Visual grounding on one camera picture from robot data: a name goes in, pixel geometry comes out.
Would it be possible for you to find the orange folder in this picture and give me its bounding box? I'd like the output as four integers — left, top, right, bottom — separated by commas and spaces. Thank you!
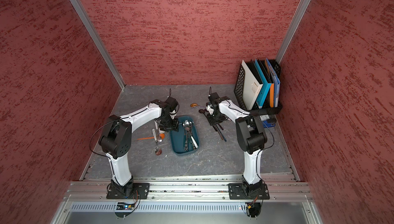
264, 59, 275, 108

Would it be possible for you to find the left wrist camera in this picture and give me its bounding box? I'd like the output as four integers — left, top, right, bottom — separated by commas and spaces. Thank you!
164, 96, 179, 116

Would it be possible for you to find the blue stapler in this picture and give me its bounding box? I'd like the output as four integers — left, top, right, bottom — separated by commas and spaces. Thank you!
260, 115, 277, 128

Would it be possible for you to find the orange handled spoon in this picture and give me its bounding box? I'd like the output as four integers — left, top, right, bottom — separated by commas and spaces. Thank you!
138, 133, 165, 141

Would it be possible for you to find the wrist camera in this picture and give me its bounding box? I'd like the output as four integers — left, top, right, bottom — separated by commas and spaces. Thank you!
206, 92, 220, 115
164, 96, 179, 116

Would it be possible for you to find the aluminium front rail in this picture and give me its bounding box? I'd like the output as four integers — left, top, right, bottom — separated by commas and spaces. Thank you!
63, 179, 315, 202

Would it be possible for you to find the blue folder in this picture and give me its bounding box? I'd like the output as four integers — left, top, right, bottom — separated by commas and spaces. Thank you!
269, 62, 280, 108

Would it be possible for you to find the perforated cable tray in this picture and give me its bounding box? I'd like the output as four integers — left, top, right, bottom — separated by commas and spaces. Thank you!
70, 201, 247, 213

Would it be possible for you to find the white handled spoon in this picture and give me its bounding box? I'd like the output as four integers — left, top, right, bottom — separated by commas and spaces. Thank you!
189, 131, 199, 149

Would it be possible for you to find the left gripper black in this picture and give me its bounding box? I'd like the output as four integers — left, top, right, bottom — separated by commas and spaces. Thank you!
159, 114, 181, 132

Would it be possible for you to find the corner aluminium post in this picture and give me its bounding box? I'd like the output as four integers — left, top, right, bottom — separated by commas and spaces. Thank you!
69, 0, 126, 91
276, 0, 311, 64

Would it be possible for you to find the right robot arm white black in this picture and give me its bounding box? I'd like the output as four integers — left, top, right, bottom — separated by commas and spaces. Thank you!
206, 93, 267, 195

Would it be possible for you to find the white folder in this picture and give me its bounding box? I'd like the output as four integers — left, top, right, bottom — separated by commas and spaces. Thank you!
242, 61, 262, 110

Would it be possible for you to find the left corner aluminium post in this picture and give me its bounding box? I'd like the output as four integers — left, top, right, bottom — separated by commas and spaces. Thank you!
69, 0, 126, 91

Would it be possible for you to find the right corner aluminium post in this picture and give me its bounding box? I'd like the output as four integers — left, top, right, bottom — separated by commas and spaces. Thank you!
276, 0, 311, 64

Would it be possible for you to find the blue iridescent spoon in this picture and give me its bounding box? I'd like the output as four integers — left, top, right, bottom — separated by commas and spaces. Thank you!
216, 124, 227, 142

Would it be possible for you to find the teal plastic storage box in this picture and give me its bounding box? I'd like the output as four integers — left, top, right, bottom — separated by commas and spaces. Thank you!
169, 115, 200, 156

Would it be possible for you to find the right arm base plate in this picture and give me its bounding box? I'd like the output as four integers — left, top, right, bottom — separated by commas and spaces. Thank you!
228, 183, 270, 200

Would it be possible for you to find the copper bowl spoon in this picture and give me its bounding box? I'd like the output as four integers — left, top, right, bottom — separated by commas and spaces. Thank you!
155, 144, 162, 155

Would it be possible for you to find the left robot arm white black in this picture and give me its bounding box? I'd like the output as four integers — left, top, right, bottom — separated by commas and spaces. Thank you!
98, 97, 179, 195

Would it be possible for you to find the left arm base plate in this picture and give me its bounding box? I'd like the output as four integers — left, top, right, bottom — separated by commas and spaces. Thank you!
106, 182, 150, 200

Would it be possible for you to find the gold spoon at back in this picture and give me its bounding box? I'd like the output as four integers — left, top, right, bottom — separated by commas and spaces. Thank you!
190, 103, 199, 108

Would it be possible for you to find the teal folder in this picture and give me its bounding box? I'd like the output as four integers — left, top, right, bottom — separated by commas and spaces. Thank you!
254, 59, 272, 108

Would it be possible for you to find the black mesh file rack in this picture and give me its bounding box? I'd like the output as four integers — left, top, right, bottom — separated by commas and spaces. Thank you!
234, 59, 283, 115

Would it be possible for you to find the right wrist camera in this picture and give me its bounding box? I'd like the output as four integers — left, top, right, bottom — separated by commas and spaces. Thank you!
206, 92, 220, 115

